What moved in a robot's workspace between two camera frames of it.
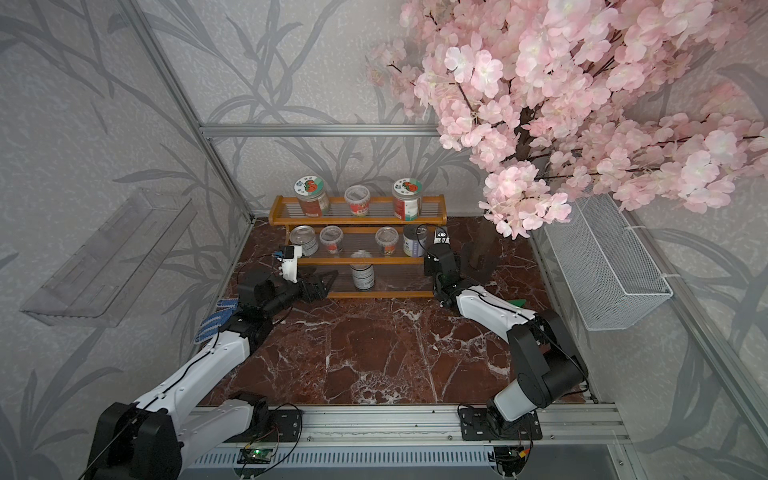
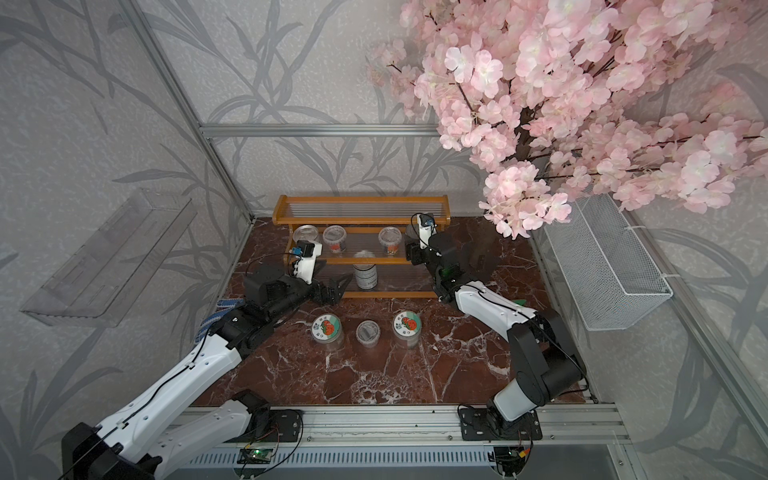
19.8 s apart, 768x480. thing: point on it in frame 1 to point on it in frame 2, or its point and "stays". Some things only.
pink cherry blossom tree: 649,102 stays
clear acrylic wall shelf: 91,288 stays
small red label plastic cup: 358,197 to 368,333
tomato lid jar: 407,194 to 408,327
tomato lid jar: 310,191 to 326,330
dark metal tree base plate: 479,260 stays
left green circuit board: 254,456 stays
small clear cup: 387,237 stays
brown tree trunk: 484,250 stays
